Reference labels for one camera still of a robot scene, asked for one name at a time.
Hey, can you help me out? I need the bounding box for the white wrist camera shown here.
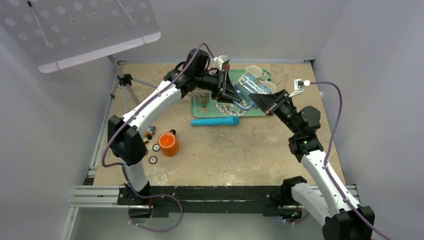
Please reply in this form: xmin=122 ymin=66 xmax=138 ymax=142
xmin=212 ymin=55 xmax=230 ymax=71
xmin=289 ymin=78 xmax=311 ymax=97

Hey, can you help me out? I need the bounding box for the round token front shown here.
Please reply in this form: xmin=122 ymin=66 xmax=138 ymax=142
xmin=148 ymin=156 xmax=158 ymax=165

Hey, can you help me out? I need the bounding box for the perforated white board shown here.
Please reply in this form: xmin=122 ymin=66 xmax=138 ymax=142
xmin=0 ymin=0 xmax=161 ymax=73

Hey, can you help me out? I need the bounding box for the yellow-green hexagonal mug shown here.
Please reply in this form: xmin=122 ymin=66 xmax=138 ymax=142
xmin=245 ymin=65 xmax=263 ymax=79

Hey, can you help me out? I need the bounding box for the blue toy microphone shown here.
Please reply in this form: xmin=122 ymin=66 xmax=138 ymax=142
xmin=190 ymin=116 xmax=240 ymax=127

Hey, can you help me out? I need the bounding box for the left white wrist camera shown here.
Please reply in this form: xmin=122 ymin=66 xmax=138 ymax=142
xmin=212 ymin=55 xmax=230 ymax=71

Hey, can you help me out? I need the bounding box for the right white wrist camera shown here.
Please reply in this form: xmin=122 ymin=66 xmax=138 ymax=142
xmin=289 ymin=78 xmax=311 ymax=97

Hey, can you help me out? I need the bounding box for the small colourful toy figure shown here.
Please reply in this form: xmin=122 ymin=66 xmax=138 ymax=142
xmin=143 ymin=125 xmax=156 ymax=143

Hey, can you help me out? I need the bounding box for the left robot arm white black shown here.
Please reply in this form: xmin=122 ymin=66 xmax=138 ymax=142
xmin=107 ymin=48 xmax=241 ymax=205

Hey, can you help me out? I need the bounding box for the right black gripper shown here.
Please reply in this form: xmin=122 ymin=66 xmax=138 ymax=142
xmin=249 ymin=89 xmax=301 ymax=135

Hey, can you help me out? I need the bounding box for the light blue butterfly mug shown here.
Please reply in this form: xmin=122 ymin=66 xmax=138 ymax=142
xmin=233 ymin=73 xmax=272 ymax=112

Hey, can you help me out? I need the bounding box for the pink mug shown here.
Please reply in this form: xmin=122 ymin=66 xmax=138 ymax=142
xmin=261 ymin=80 xmax=277 ymax=94

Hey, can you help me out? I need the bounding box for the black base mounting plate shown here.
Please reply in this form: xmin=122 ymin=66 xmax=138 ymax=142
xmin=118 ymin=185 xmax=306 ymax=222

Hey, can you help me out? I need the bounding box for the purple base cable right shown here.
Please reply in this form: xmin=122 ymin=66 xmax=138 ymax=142
xmin=283 ymin=208 xmax=311 ymax=226

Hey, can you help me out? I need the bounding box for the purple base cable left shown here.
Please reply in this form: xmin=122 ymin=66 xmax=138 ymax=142
xmin=128 ymin=188 xmax=184 ymax=232

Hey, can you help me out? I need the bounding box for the aluminium frame rail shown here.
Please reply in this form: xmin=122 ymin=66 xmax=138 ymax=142
xmin=59 ymin=185 xmax=370 ymax=240

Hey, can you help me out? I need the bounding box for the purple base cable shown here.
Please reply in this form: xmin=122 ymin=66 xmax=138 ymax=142
xmin=283 ymin=208 xmax=311 ymax=226
xmin=128 ymin=188 xmax=184 ymax=232

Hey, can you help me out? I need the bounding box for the beige floral mug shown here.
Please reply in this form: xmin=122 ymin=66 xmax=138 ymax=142
xmin=191 ymin=88 xmax=211 ymax=106

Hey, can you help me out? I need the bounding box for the round token near mug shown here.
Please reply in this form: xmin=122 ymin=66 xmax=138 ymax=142
xmin=152 ymin=144 xmax=161 ymax=152

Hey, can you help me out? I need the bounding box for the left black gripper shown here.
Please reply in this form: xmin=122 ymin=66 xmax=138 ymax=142
xmin=196 ymin=70 xmax=243 ymax=106

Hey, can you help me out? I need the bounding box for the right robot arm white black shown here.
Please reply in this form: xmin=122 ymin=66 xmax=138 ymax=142
xmin=249 ymin=90 xmax=375 ymax=240

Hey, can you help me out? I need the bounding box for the orange mug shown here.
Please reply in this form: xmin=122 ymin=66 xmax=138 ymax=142
xmin=157 ymin=129 xmax=180 ymax=157

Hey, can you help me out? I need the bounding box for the grey tripod stand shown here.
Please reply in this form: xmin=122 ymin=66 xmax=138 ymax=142
xmin=107 ymin=54 xmax=158 ymax=112

